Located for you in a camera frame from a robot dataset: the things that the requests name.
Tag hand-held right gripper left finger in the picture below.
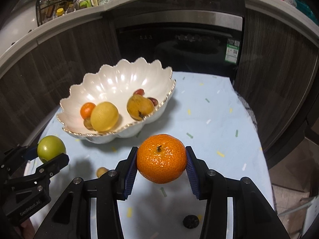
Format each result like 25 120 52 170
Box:
45 146 139 239

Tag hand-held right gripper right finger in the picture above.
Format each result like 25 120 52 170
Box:
185 146 291 239

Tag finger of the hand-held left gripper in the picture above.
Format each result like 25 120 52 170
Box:
4 144 38 171
35 154 70 182

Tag green apple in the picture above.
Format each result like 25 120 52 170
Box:
37 135 67 163

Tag large orange tangerine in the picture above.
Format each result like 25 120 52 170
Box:
136 134 187 184

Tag small orange tangerine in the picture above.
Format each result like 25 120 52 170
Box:
80 102 96 120

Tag round yellow fruit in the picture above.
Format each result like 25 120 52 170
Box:
90 101 119 133

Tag brown-spotted yellow pear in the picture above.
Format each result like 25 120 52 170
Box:
127 94 155 120

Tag white scalloped bowl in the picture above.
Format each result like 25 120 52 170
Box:
56 57 176 144

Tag dark wrinkled fruit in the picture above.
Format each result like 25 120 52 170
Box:
183 214 199 229

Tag light blue confetti tablecloth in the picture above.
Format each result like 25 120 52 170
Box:
24 71 277 239

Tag dark wood cabinet door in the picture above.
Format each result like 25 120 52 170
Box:
0 17 120 145
234 7 319 153

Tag built-in black dishwasher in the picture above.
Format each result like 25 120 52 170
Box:
116 12 244 80

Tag teal plastic bag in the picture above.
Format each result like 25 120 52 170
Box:
288 0 319 28

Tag black wire spice rack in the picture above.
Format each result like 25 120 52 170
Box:
35 0 81 27

